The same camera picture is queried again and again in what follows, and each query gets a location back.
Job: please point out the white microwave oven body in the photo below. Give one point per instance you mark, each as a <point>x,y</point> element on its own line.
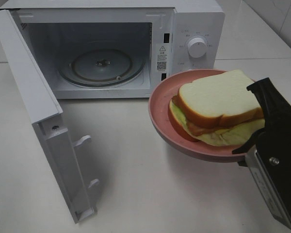
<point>138,87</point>

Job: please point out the pink plate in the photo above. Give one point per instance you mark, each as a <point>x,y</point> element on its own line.
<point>158,110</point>

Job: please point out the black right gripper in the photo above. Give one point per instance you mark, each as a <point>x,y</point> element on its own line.
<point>269,149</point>

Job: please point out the white bread sandwich slice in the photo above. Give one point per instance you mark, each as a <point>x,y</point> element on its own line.
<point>217,103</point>

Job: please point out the upper white microwave knob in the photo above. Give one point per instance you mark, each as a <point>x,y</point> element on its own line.
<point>197,47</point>

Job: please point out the white microwave door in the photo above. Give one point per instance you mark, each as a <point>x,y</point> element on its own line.
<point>46,118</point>

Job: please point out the warning label sticker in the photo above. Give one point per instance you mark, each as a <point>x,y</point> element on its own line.
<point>162,55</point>

